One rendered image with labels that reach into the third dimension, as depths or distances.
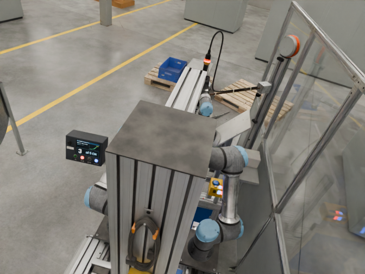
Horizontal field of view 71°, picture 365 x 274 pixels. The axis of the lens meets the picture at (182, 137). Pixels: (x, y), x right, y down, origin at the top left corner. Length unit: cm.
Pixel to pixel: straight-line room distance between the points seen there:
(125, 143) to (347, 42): 680
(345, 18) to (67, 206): 647
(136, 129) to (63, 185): 261
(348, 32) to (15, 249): 703
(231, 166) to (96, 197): 75
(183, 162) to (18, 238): 250
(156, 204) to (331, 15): 663
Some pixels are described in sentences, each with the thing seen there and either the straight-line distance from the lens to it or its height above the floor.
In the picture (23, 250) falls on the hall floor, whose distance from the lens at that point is 291.
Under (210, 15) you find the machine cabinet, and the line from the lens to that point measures 911.
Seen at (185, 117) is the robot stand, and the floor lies 203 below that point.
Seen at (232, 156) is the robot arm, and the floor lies 163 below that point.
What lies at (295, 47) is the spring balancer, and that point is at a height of 190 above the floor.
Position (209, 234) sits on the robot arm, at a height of 126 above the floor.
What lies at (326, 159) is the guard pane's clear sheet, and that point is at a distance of 155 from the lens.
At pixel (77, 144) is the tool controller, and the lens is 189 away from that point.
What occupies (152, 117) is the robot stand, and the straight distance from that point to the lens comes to 74.
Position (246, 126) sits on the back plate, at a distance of 206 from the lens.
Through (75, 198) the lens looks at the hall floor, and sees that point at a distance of 311.
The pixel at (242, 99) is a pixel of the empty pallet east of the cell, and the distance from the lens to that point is 494.
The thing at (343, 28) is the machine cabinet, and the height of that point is 123.
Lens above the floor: 246
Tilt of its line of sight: 39 degrees down
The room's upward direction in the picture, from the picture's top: 11 degrees clockwise
